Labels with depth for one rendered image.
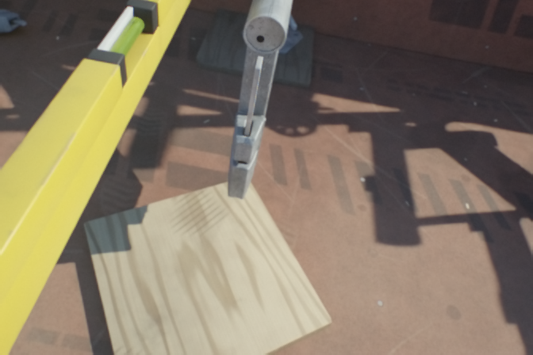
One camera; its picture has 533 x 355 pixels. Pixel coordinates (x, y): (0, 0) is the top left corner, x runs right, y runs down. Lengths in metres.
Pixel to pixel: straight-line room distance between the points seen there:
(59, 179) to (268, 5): 0.33
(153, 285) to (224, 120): 0.43
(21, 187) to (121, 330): 0.47
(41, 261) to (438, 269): 0.71
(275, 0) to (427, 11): 0.89
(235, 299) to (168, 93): 0.53
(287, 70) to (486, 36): 0.62
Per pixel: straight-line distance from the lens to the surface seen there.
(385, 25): 1.35
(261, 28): 0.47
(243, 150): 0.54
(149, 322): 0.65
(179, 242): 0.71
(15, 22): 1.23
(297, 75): 1.09
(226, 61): 1.10
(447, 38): 1.41
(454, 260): 0.86
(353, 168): 0.91
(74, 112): 0.23
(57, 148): 0.21
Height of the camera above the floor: 0.62
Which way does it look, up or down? 45 degrees down
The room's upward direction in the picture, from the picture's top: 11 degrees clockwise
